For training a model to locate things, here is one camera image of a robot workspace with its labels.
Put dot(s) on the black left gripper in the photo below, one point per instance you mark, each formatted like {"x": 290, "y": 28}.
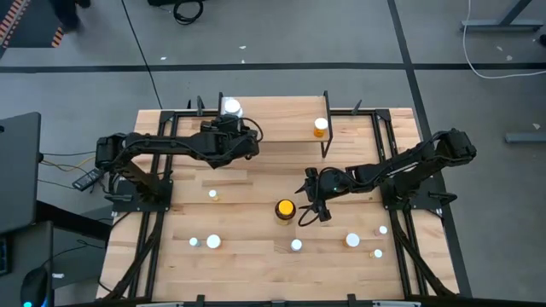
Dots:
{"x": 230, "y": 145}

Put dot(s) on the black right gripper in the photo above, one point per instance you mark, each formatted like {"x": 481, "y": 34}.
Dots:
{"x": 330, "y": 183}

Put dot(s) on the small white Excedrin bottle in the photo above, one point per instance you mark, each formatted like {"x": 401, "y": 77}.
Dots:
{"x": 296, "y": 245}

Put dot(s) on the large white purple-label bottle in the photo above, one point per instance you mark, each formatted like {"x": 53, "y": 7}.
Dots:
{"x": 232, "y": 106}

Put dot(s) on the black mat with orange stripes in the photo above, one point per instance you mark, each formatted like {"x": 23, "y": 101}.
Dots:
{"x": 25, "y": 25}

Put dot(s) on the grey floor bar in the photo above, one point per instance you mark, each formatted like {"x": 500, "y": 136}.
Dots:
{"x": 524, "y": 137}

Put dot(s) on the wooden shelf with black legs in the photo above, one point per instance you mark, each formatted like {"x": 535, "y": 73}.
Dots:
{"x": 281, "y": 119}

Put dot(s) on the black aluminium table frame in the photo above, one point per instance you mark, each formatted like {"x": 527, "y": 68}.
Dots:
{"x": 183, "y": 114}

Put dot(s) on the grey table base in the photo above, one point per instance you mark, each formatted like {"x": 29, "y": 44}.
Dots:
{"x": 503, "y": 24}

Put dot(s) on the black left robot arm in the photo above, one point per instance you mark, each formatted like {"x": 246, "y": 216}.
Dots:
{"x": 162, "y": 145}

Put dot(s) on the black power brick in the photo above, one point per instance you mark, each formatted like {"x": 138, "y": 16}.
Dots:
{"x": 87, "y": 179}

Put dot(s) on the small yellow vial white cap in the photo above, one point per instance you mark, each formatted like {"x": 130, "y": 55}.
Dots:
{"x": 377, "y": 253}
{"x": 212, "y": 194}

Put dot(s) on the small teal vial white cap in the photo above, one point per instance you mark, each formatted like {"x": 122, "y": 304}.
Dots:
{"x": 194, "y": 241}

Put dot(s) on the person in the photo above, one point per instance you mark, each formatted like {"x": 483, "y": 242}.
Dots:
{"x": 68, "y": 13}

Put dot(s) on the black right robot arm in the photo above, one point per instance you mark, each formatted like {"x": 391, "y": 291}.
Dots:
{"x": 405, "y": 164}

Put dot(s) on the black computer mouse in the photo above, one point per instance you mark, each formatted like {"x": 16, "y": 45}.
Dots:
{"x": 36, "y": 287}

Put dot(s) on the dark grey desk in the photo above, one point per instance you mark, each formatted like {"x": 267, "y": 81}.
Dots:
{"x": 17, "y": 290}

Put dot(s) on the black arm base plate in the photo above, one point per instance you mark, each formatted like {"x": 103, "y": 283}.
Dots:
{"x": 426, "y": 204}
{"x": 128, "y": 207}

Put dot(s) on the small pink vial white cap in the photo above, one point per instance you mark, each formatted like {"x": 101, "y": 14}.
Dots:
{"x": 382, "y": 230}

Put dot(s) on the amber bottle with yellow cap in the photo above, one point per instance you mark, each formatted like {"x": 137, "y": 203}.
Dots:
{"x": 285, "y": 208}

